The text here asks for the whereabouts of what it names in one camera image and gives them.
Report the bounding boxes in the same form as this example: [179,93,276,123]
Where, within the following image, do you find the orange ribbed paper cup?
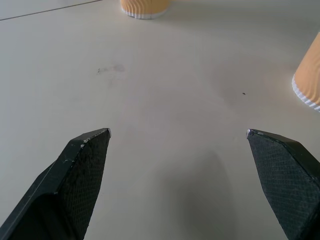
[119,0,171,20]
[291,31,320,111]

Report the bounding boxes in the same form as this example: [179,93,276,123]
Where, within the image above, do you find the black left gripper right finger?
[245,128,320,240]

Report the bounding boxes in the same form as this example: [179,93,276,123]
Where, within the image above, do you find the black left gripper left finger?
[0,127,112,240]

